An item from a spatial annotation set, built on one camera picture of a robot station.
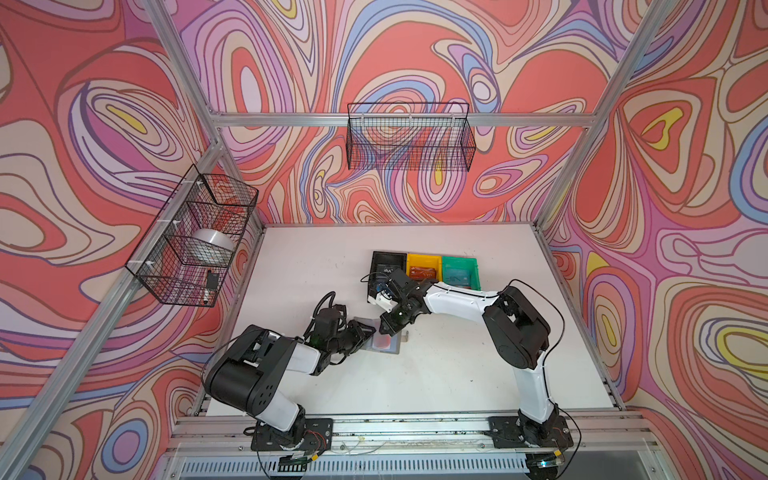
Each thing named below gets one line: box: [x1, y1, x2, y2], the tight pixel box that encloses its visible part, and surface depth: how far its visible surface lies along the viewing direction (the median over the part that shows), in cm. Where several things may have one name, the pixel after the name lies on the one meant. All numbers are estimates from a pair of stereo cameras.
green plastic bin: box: [442, 256, 481, 290], surface depth 103 cm
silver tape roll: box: [190, 228, 235, 266], surface depth 74 cm
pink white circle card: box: [372, 333, 391, 350], surface depth 90 cm
